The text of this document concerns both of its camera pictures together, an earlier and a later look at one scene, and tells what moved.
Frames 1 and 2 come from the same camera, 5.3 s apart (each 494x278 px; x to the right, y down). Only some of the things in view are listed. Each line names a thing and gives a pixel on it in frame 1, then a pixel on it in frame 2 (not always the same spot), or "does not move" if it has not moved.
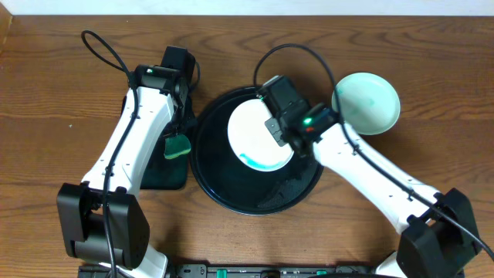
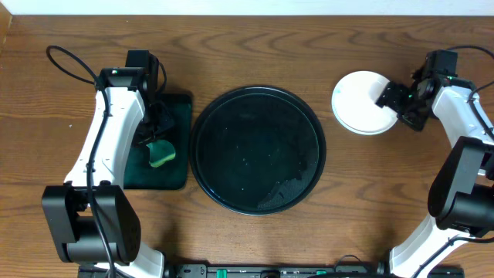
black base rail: x=239 y=271 does not move
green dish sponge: x=176 y=145 -> x=160 y=152
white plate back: x=252 y=140 -> x=353 y=103
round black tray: x=235 y=185 does not move
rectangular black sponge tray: x=170 y=174 does not move
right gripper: x=275 y=124 -> x=389 y=98
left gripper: x=179 y=126 -> x=155 y=129
